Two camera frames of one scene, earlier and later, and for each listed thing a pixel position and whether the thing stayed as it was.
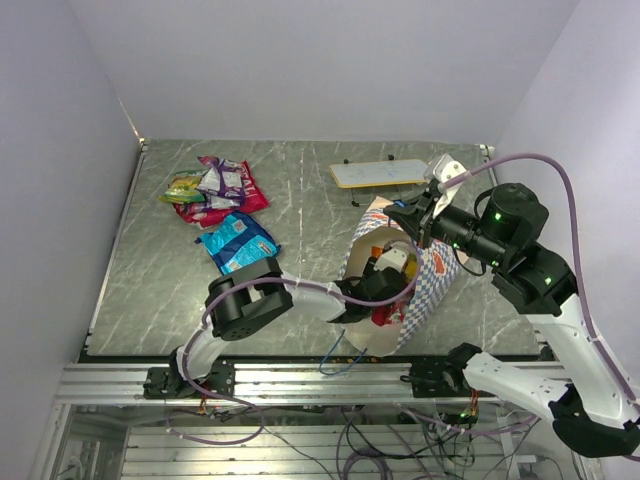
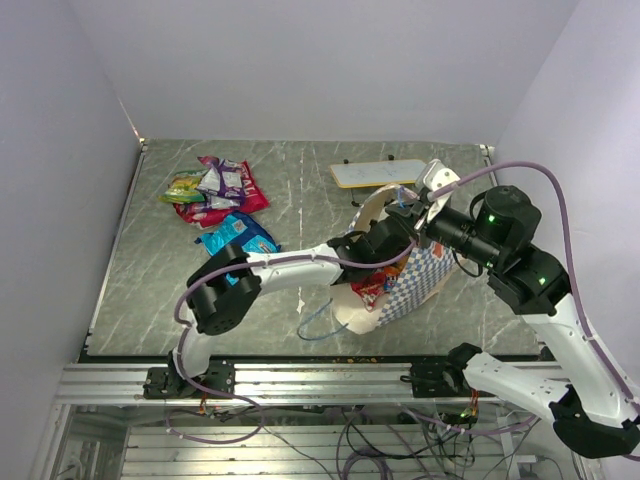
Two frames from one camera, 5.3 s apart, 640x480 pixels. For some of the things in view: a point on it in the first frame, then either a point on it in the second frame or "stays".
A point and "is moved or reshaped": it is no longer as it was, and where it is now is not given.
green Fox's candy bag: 183,188 stays
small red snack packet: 384,314 is moved or reshaped
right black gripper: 410,218 stays
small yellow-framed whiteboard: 363,174 stays
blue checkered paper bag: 437,268 is moved or reshaped
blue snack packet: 238,243 stays
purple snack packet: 224,177 stays
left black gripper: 369,271 → 375,224
